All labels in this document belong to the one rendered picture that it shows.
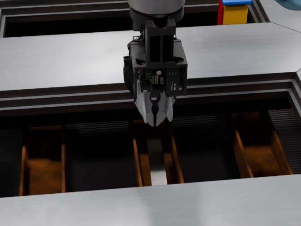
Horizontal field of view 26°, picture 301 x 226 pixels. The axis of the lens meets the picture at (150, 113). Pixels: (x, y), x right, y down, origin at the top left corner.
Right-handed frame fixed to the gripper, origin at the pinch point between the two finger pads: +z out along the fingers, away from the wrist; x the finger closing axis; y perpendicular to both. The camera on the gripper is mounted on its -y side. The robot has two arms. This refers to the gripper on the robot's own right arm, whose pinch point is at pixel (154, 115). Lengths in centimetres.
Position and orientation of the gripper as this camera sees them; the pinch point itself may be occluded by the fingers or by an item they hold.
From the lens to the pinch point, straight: 98.9
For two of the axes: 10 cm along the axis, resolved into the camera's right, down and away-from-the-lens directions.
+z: 0.0, 7.9, 6.1
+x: 9.9, -0.7, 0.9
